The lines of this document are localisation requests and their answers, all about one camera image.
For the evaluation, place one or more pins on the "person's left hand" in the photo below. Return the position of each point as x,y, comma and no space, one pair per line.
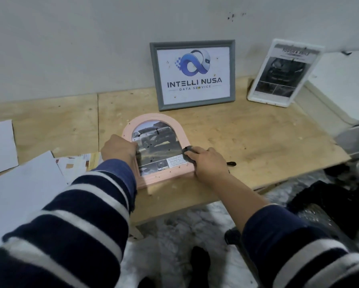
119,149

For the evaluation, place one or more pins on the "person's right hand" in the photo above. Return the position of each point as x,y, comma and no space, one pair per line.
209,166

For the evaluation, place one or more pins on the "black cleaning cloth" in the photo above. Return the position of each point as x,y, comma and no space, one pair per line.
188,155

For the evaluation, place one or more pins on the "double-sided arched brochure picture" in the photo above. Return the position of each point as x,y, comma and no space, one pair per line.
158,146

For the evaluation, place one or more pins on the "pink arched photo frame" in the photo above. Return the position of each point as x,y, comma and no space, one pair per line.
151,116

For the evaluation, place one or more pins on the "cut brochure pages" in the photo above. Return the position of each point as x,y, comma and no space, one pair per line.
74,166

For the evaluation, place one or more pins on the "grey rectangular photo frame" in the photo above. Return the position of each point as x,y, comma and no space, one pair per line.
153,74

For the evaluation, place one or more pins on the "white rectangular photo frame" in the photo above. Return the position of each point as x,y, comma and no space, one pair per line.
272,101

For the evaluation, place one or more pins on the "large white paper sheet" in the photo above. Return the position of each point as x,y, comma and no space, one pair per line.
20,194

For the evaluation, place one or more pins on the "white cut paper sheet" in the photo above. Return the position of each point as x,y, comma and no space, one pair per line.
1,146

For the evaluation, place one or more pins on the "person's right forearm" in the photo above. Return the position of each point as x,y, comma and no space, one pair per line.
287,245

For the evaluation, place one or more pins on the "person's left forearm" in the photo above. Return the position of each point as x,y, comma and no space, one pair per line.
77,224

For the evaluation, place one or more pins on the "person's black shoe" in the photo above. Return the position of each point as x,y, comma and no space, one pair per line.
199,263

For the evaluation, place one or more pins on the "black stool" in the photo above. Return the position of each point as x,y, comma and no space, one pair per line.
236,242

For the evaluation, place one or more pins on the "black bag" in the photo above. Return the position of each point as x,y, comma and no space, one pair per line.
332,206

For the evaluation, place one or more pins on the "white cabinet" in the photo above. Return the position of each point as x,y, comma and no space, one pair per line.
338,86

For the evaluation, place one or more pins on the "small black clip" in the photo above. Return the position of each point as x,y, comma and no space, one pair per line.
346,53

